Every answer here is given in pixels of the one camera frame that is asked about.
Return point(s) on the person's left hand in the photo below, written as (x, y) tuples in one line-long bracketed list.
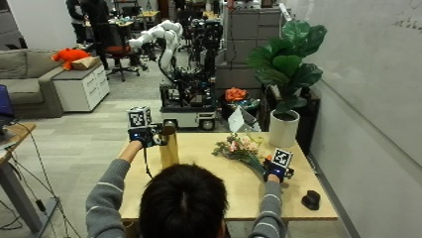
[(142, 136)]

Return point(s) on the person's right hand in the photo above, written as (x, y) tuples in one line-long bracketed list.
[(278, 172)]

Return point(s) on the tall tan vase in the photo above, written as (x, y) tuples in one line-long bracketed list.
[(170, 152)]

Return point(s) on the pink flower bouquet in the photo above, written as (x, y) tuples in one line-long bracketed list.
[(240, 150)]

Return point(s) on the white marker cube right glove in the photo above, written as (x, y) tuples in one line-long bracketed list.
[(283, 158)]

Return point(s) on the white marker cube glove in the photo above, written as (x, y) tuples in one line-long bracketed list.
[(139, 116), (283, 158)]

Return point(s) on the white marker cube left glove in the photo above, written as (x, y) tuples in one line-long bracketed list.
[(139, 116)]

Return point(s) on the white plant pot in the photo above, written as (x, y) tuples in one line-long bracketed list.
[(284, 129)]

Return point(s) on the small black device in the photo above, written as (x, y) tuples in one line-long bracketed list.
[(311, 200)]

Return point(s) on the white paper bag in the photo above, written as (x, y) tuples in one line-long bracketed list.
[(242, 120)]

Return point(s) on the orange flower bunch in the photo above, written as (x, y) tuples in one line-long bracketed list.
[(236, 94)]

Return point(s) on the the person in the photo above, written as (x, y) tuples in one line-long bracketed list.
[(184, 205)]

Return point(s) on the white drawer cabinet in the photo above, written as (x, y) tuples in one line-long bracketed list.
[(82, 87)]

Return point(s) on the black office chair orange seat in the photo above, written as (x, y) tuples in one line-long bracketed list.
[(119, 53)]

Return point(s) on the brown paper bag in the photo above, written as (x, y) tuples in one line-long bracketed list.
[(86, 62)]

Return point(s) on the black robot rig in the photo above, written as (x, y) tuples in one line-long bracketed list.
[(207, 39)]

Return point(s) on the orange plush toy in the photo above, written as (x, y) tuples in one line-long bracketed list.
[(69, 57)]

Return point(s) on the large green leafy plant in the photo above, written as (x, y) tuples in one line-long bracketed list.
[(286, 62)]

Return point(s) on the grey sofa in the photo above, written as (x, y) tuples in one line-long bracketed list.
[(25, 79)]

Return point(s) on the wooden desk grey leg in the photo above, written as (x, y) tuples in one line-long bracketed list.
[(15, 172)]

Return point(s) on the cluttered wooden work table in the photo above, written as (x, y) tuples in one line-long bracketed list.
[(146, 16)]

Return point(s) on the grey filing cabinets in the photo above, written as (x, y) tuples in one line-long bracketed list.
[(254, 36)]

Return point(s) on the blue screen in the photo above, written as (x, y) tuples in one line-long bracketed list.
[(6, 102)]

